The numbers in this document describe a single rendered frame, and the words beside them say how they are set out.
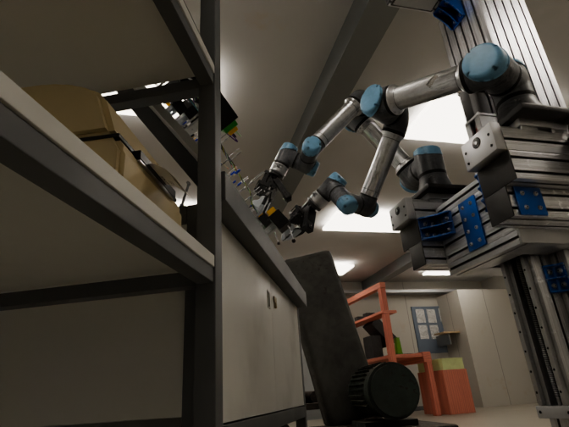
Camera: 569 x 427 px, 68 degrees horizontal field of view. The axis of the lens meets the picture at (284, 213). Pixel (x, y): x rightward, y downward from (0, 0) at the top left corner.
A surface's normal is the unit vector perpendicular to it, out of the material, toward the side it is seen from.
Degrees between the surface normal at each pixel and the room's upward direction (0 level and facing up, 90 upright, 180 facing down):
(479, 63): 92
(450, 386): 90
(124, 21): 180
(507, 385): 90
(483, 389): 90
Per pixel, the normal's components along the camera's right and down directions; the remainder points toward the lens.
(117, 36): 0.07, 0.92
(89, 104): -0.12, -0.39
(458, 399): 0.29, -0.40
